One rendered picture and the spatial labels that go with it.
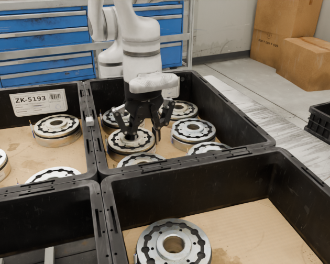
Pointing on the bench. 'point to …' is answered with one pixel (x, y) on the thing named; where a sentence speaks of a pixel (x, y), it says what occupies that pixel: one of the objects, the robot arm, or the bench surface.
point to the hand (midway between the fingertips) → (145, 139)
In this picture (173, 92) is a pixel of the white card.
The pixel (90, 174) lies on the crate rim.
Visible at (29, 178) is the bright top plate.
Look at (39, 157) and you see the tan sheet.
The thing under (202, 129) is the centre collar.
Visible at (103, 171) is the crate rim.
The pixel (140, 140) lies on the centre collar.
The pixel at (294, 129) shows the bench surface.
